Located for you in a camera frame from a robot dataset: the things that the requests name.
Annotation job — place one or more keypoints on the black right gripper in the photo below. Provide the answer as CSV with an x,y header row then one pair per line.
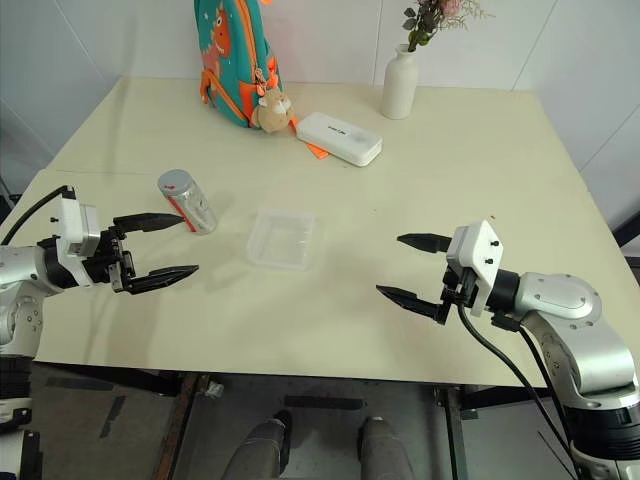
x,y
459,287

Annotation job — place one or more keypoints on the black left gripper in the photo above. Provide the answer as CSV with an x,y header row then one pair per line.
x,y
112,260

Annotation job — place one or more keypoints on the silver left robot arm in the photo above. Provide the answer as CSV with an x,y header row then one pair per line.
x,y
20,267

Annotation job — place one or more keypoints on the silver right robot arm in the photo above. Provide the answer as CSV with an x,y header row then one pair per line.
x,y
560,300

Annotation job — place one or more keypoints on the clear plastic tray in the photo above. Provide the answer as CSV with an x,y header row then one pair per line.
x,y
282,240

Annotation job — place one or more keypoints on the silver red soda can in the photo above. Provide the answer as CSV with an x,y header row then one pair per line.
x,y
192,207

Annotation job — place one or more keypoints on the white rectangular case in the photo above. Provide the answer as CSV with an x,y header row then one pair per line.
x,y
340,137

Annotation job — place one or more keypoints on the beige plush toy pendant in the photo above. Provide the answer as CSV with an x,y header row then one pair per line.
x,y
272,111

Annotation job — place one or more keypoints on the white ceramic vase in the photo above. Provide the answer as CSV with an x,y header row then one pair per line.
x,y
399,85

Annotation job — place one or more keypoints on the teal orange dinosaur backpack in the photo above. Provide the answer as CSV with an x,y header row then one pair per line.
x,y
232,55

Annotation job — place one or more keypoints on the pink dried flower bunch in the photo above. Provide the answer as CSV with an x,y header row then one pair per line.
x,y
430,17

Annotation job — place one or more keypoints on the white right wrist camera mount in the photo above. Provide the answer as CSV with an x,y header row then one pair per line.
x,y
480,255

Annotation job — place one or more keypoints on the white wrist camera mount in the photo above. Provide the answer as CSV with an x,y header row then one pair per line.
x,y
70,220
480,255

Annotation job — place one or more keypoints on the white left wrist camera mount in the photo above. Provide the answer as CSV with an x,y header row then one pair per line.
x,y
70,220

